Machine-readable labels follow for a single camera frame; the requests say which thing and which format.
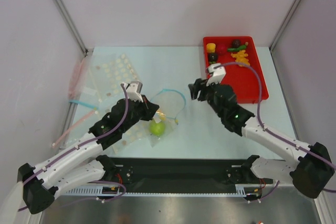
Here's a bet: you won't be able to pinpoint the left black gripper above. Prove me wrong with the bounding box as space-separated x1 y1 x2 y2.
120 94 159 133

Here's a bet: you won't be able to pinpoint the green toy apple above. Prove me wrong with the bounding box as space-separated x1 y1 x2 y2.
149 121 166 137

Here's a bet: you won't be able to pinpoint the blue zipper clear bag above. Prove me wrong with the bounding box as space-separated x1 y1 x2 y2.
147 89 186 147

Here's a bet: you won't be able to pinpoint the dark mangosteen toy front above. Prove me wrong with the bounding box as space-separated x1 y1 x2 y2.
207 52 218 65

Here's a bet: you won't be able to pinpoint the dark mangosteen toy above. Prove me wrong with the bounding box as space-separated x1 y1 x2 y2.
207 52 218 65
232 39 241 48

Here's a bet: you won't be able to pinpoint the red toy fruit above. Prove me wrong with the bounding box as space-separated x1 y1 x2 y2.
216 44 227 55

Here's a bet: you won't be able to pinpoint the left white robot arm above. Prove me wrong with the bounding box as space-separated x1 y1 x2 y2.
17 98 160 214

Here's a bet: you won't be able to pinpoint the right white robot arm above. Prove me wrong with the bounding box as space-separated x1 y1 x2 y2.
188 78 335 199

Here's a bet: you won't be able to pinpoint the dotted clear zip bag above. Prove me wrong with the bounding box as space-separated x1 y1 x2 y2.
83 54 145 156

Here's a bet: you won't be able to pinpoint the yellow toy fruit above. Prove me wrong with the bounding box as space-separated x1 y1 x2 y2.
206 43 216 53

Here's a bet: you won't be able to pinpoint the red plastic tray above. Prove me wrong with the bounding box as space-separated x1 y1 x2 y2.
203 36 269 104

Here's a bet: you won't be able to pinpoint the orange toy fruit pieces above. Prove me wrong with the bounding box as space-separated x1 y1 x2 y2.
230 50 250 67

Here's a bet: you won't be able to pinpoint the dark mangosteen toy back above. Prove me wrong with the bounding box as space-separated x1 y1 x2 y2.
232 39 241 48

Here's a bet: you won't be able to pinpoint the green toy chili pepper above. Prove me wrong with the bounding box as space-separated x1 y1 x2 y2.
227 45 247 52

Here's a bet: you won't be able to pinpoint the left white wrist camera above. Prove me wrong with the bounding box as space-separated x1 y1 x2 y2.
121 81 143 102

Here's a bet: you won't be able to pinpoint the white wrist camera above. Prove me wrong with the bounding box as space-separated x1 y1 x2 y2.
121 81 143 102
206 63 226 87

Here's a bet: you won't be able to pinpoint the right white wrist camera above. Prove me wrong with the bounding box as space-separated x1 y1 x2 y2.
206 63 226 87

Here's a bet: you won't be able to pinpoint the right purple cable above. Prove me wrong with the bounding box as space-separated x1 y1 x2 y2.
206 62 336 204

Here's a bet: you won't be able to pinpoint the aluminium frame rail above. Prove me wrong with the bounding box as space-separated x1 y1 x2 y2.
36 163 323 190

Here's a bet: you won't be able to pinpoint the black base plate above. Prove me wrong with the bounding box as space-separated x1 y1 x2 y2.
96 155 273 194

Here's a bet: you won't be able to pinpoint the white slotted cable duct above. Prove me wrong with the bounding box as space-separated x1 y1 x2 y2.
64 185 257 197

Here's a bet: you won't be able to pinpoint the right corner aluminium post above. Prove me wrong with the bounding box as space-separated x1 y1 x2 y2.
269 0 302 54

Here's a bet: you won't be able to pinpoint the corner aluminium post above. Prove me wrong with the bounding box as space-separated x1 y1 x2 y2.
52 0 88 57
269 0 302 54

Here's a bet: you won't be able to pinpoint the left corner aluminium post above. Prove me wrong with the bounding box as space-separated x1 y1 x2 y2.
52 0 88 57

